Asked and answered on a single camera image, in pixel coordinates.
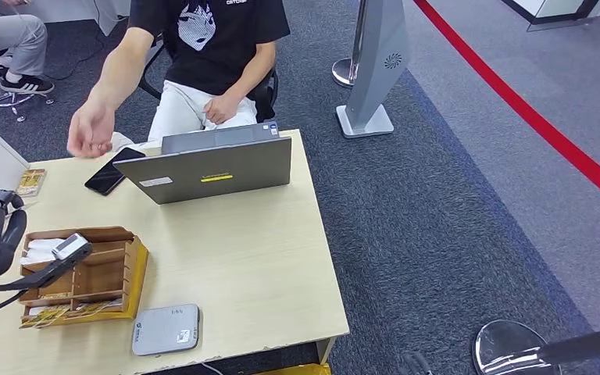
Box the white card stack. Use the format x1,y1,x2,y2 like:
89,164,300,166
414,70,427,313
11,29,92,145
20,237,68,266

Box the grey laptop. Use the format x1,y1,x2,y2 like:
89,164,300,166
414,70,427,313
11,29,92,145
112,121,293,205

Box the person in grey trousers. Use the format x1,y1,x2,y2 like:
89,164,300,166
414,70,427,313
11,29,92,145
0,0,55,95

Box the yellow patterned card sleeves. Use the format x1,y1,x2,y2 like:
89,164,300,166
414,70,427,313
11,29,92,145
19,300,123,330

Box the white display counter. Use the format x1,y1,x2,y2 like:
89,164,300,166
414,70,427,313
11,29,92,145
502,0,600,33

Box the person's right hand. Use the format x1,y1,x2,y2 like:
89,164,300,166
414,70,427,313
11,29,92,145
66,101,116,159

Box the black smartphone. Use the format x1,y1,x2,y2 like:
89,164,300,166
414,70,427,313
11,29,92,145
84,147,147,197

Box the black floor cable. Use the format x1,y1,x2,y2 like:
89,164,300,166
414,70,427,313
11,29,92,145
46,0,112,81

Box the small yellow printed card pack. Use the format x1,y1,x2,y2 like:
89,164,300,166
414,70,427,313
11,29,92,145
16,169,48,198

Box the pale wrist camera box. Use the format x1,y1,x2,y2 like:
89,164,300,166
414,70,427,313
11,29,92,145
51,233,90,262

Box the black office chair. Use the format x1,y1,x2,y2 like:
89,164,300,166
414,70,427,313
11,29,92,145
137,41,279,123

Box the person in black shirt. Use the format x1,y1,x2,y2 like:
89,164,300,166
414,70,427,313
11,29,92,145
66,0,291,159

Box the chrome base stool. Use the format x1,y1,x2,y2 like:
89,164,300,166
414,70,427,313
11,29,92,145
0,48,55,123

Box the person's left hand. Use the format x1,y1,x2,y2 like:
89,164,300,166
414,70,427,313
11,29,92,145
202,93,241,125

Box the chrome stanchion post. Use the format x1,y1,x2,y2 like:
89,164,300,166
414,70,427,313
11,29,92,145
331,0,370,89

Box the yellow cardboard box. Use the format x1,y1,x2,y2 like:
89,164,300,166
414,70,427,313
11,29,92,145
20,237,149,330

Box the grey card reader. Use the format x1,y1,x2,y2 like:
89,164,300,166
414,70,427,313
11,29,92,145
130,303,201,357

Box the red barrier belt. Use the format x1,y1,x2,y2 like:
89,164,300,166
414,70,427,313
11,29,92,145
412,0,600,216

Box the yellow box under desk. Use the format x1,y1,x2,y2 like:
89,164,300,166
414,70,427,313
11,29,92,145
253,363,332,375

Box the silver kiosk stand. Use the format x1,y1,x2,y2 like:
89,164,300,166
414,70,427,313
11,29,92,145
335,0,411,140

